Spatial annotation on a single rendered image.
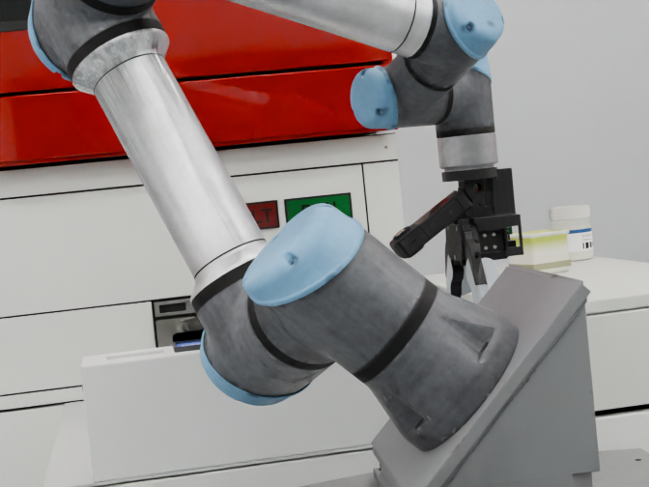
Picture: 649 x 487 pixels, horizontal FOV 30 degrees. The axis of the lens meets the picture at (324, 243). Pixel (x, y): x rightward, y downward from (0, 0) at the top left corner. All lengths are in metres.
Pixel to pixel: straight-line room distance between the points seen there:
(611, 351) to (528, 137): 2.23
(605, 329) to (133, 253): 0.86
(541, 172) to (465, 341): 2.68
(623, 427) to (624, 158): 2.34
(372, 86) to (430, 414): 0.48
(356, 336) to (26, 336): 1.07
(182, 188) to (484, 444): 0.41
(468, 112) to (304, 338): 0.50
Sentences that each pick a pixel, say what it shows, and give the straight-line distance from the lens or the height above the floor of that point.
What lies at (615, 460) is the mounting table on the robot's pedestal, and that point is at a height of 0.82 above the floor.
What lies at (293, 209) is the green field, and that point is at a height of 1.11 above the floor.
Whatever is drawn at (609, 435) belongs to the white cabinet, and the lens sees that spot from 1.61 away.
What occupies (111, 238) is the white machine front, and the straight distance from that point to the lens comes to 2.08.
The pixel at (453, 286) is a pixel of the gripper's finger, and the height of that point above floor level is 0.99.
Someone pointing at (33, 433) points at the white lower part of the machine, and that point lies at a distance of 2.12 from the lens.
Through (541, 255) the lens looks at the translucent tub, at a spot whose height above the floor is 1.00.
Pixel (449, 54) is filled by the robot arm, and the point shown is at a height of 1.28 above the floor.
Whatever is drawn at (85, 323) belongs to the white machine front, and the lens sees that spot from 2.09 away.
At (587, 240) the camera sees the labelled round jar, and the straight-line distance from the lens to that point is 2.16.
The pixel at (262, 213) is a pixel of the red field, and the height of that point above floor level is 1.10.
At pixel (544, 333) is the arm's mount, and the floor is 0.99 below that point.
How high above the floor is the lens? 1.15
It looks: 3 degrees down
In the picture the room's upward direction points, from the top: 6 degrees counter-clockwise
